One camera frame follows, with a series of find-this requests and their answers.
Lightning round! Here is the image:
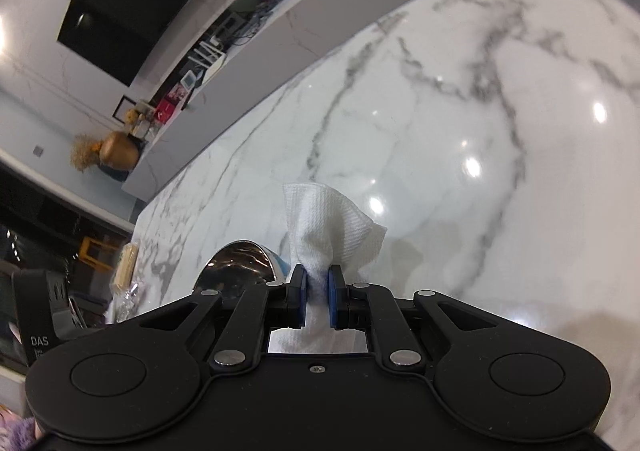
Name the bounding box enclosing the black picture frame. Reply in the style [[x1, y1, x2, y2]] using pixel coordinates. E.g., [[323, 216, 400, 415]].
[[113, 95, 137, 124]]

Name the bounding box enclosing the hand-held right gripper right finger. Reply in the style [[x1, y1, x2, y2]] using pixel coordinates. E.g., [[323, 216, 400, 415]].
[[327, 264, 497, 374]]

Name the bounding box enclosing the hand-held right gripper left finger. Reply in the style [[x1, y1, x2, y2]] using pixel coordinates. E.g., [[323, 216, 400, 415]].
[[137, 264, 308, 374]]

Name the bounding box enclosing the white router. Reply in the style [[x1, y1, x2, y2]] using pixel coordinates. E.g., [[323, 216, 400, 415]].
[[188, 43, 226, 77]]

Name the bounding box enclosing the purple fuzzy cloth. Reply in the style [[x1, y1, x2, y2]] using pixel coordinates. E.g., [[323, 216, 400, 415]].
[[0, 405, 42, 451]]

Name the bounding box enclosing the dried flower bunch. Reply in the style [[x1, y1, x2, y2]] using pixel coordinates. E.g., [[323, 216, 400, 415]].
[[69, 133, 104, 172]]

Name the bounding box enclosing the gold vase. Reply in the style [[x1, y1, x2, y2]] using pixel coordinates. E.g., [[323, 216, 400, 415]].
[[98, 131, 139, 172]]

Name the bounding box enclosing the yellow wooden stool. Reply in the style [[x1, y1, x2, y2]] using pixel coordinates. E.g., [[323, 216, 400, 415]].
[[77, 236, 121, 275]]

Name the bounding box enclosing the plastic-wrapped metal utensil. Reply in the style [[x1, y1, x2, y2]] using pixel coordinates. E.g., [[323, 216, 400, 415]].
[[104, 281, 144, 325]]

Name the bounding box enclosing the white paper towel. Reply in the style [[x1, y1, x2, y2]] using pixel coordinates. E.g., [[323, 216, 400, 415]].
[[267, 182, 389, 355]]

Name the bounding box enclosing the red box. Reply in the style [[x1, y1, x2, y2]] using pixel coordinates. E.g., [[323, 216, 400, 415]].
[[153, 99, 180, 124]]

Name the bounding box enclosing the tangle of black cables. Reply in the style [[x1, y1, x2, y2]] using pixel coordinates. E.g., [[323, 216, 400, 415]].
[[219, 0, 274, 48]]

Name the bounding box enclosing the blue stainless steel bowl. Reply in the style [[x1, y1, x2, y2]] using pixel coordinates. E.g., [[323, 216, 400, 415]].
[[192, 239, 292, 303]]

